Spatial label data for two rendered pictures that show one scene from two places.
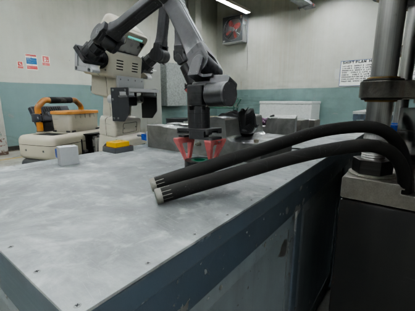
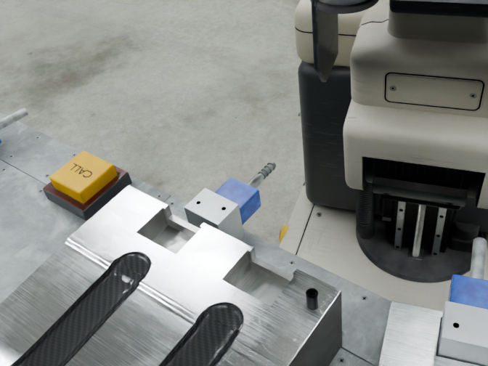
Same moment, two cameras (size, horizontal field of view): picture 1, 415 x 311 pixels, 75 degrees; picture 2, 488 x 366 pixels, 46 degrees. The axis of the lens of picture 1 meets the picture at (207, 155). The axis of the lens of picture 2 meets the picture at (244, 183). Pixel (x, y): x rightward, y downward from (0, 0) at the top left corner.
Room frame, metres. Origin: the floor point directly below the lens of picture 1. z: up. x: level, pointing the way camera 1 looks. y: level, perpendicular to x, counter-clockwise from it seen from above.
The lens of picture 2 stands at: (1.25, -0.20, 1.30)
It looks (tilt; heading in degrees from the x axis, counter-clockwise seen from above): 43 degrees down; 96
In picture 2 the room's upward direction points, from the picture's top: 10 degrees counter-clockwise
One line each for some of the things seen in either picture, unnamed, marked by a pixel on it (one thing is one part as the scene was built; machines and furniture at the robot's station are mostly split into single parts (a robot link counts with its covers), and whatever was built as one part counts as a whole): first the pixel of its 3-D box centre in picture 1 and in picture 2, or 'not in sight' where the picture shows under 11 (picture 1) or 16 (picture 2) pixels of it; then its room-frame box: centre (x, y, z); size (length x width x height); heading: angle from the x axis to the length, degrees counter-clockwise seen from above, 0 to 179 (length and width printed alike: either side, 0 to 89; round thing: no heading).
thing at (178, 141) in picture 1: (191, 147); not in sight; (0.71, 0.04, 0.87); 0.07 x 0.07 x 0.09; 53
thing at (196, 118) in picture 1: (199, 120); not in sight; (0.69, 0.02, 0.94); 0.10 x 0.07 x 0.07; 53
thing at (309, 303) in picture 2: not in sight; (312, 299); (1.26, 0.07, 0.90); 0.01 x 0.01 x 0.02
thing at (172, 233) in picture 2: not in sight; (174, 240); (1.13, 0.17, 0.87); 0.05 x 0.05 x 0.04; 53
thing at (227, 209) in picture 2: (146, 136); (240, 196); (1.20, 0.27, 0.83); 0.13 x 0.05 x 0.05; 51
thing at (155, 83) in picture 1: (141, 99); not in sight; (7.16, 1.70, 0.98); 1.00 x 0.47 x 1.95; 141
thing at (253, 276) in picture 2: not in sight; (262, 286); (1.22, 0.11, 0.87); 0.05 x 0.05 x 0.04; 53
